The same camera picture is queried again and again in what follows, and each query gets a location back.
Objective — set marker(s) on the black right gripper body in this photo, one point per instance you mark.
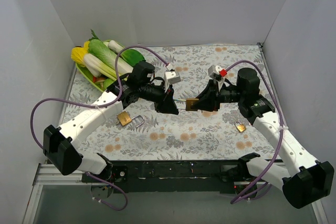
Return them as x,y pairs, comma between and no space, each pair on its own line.
212,96

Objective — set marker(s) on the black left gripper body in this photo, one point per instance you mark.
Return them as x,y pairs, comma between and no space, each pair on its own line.
165,98

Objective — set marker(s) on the long shackle brass padlock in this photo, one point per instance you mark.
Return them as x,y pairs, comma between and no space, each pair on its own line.
186,104

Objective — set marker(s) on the large brass padlock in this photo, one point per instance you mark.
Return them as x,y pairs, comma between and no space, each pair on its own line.
239,126

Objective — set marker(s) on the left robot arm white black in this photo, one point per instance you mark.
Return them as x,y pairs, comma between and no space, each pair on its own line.
60,144

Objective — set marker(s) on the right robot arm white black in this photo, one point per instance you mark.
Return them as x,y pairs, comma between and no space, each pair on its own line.
304,179

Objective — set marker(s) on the small brass padlock open shackle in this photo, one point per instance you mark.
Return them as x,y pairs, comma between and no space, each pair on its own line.
125,119

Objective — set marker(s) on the floral patterned table mat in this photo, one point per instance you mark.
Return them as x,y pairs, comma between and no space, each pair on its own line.
188,135

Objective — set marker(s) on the bok choy dark green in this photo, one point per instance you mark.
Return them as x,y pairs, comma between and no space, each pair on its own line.
130,56

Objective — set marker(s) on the green cabbage head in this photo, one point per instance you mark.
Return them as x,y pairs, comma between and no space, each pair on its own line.
107,83

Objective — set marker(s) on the brown mushroom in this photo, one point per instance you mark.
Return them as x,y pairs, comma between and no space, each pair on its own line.
100,82

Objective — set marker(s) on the celery stalk bunch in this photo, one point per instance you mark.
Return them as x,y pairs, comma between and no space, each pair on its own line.
97,67

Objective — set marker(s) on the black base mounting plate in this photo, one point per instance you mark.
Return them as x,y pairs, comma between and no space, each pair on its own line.
182,176

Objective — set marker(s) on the green plastic tray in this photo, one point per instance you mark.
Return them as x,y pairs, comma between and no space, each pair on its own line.
87,74

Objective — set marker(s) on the napa cabbage green white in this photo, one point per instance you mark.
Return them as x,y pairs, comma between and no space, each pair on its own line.
102,52

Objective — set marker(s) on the yellow corn leafy vegetable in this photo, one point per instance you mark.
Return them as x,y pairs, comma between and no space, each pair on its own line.
78,53

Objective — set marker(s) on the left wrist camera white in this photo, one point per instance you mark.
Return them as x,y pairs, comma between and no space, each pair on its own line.
170,77

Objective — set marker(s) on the right wrist camera grey red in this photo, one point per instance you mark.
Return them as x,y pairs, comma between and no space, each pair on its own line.
218,74

